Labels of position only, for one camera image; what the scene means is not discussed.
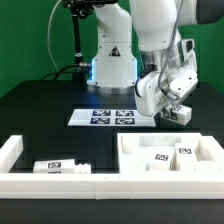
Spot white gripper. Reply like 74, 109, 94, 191
134, 58, 198, 117

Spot white square tabletop part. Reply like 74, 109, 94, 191
117, 133, 224, 175

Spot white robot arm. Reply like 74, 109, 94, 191
87, 0, 224, 119

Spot white sheet with tags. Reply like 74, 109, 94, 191
68, 109, 156, 127

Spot white U-shaped fence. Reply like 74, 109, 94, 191
0, 135, 224, 199

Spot black cables at base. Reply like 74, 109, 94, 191
40, 64, 93, 81

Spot white cable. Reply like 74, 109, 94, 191
46, 0, 64, 72

